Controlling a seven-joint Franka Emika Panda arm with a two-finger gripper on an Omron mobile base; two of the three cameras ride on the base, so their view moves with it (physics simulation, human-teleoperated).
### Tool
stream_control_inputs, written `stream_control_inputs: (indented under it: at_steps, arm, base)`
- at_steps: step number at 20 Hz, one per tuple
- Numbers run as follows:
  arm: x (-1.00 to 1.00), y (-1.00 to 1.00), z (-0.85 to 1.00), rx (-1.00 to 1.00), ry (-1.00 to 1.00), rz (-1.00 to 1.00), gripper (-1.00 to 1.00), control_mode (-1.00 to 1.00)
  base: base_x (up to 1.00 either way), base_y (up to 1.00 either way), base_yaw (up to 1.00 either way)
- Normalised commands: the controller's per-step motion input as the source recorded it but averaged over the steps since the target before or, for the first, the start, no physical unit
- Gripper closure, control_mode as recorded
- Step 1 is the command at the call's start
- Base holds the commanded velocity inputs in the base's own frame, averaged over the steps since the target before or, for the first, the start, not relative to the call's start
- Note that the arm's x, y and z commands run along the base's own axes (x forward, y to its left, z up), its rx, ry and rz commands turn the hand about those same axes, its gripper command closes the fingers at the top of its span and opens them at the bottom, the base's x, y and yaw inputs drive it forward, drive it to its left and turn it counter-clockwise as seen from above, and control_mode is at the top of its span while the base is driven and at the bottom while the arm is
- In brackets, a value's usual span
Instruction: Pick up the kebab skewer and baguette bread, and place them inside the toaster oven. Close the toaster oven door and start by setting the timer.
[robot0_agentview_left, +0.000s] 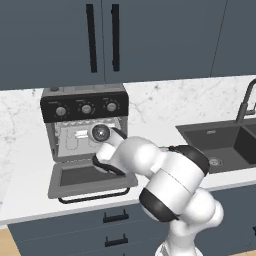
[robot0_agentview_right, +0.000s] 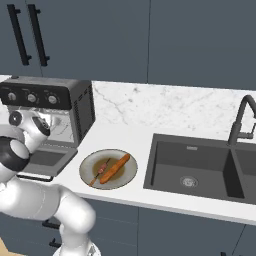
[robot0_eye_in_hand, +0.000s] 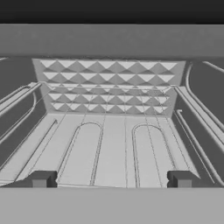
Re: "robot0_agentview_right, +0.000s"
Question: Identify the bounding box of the black oven door handle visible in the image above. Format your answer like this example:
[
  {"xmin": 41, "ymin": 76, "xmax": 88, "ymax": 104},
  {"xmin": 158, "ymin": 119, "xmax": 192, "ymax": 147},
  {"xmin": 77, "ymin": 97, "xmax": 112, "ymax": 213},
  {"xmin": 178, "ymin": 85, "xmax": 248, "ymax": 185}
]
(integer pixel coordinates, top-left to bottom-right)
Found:
[{"xmin": 15, "ymin": 172, "xmax": 54, "ymax": 183}]

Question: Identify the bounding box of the brown baguette bread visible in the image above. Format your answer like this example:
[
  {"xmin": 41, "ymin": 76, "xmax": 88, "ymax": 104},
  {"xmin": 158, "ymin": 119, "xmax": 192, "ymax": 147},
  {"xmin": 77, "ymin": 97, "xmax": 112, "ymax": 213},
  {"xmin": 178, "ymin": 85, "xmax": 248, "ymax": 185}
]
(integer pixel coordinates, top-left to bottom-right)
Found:
[{"xmin": 99, "ymin": 153, "xmax": 131, "ymax": 185}]

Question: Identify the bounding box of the black drawer handle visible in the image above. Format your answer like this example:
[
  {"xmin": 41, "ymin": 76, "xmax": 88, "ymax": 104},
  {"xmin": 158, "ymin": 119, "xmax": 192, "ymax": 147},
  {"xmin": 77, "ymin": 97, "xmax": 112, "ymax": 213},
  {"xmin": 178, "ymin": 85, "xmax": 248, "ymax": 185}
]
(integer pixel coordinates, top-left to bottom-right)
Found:
[
  {"xmin": 41, "ymin": 219, "xmax": 62, "ymax": 230},
  {"xmin": 48, "ymin": 238, "xmax": 63, "ymax": 250}
]

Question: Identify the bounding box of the kebab skewer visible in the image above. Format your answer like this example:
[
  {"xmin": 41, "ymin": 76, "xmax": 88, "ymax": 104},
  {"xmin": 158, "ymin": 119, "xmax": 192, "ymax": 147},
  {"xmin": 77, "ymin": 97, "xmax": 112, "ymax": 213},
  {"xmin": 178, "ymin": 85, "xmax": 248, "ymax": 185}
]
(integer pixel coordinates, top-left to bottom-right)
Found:
[{"xmin": 88, "ymin": 157, "xmax": 111, "ymax": 187}]

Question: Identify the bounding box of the blue-grey wall cupboard door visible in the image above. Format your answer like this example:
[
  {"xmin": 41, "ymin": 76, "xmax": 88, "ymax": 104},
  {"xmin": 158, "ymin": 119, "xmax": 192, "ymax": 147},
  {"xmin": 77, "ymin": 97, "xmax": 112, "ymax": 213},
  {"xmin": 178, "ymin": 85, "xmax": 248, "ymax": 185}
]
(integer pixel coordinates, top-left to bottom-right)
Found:
[
  {"xmin": 24, "ymin": 0, "xmax": 150, "ymax": 84},
  {"xmin": 0, "ymin": 0, "xmax": 43, "ymax": 78},
  {"xmin": 147, "ymin": 0, "xmax": 256, "ymax": 91}
]

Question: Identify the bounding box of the blue-grey base cupboard front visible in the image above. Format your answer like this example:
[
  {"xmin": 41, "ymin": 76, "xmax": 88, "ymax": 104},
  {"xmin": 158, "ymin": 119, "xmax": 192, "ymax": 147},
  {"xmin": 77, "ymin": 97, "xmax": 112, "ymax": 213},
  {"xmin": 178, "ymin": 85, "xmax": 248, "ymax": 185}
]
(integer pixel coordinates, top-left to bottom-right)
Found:
[
  {"xmin": 81, "ymin": 197, "xmax": 140, "ymax": 256},
  {"xmin": 136, "ymin": 206, "xmax": 248, "ymax": 256},
  {"xmin": 231, "ymin": 223, "xmax": 256, "ymax": 256}
]

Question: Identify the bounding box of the black toaster oven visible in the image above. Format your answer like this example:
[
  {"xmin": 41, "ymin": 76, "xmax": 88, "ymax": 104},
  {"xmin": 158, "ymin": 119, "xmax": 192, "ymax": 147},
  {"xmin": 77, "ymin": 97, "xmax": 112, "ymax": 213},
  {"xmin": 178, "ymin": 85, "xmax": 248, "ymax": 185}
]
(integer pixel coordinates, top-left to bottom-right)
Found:
[{"xmin": 0, "ymin": 75, "xmax": 97, "ymax": 150}]

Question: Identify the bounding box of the dark grey sink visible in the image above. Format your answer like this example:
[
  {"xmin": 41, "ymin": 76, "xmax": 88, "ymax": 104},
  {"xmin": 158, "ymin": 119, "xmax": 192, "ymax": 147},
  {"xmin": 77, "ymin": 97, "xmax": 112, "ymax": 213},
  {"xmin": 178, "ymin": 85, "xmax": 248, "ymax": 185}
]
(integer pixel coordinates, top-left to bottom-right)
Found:
[{"xmin": 143, "ymin": 133, "xmax": 256, "ymax": 205}]

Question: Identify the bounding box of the black tap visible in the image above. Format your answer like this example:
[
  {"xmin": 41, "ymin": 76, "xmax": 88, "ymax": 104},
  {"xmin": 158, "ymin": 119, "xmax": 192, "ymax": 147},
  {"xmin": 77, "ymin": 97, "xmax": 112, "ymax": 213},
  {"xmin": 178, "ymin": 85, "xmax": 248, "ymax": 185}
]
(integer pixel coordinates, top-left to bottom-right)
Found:
[{"xmin": 227, "ymin": 94, "xmax": 256, "ymax": 148}]

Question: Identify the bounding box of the grey round plate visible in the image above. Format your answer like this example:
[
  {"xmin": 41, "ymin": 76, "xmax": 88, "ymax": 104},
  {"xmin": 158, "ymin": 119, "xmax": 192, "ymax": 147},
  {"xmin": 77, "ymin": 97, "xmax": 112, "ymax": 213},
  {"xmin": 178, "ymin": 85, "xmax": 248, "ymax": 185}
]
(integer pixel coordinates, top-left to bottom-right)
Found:
[{"xmin": 78, "ymin": 148, "xmax": 139, "ymax": 191}]

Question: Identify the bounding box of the toaster oven door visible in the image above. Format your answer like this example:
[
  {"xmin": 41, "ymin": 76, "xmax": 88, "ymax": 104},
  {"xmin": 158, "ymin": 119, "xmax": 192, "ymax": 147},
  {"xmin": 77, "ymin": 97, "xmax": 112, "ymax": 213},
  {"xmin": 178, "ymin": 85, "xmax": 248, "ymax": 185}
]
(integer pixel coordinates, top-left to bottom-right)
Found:
[{"xmin": 18, "ymin": 139, "xmax": 80, "ymax": 178}]

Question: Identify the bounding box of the black cupboard handle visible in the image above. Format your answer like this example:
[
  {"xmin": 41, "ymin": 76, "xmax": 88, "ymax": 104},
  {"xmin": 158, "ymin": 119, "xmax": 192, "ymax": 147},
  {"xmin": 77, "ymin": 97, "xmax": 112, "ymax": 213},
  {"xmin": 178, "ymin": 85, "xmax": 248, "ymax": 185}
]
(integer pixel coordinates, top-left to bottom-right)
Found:
[
  {"xmin": 27, "ymin": 3, "xmax": 51, "ymax": 67},
  {"xmin": 6, "ymin": 3, "xmax": 33, "ymax": 67}
]

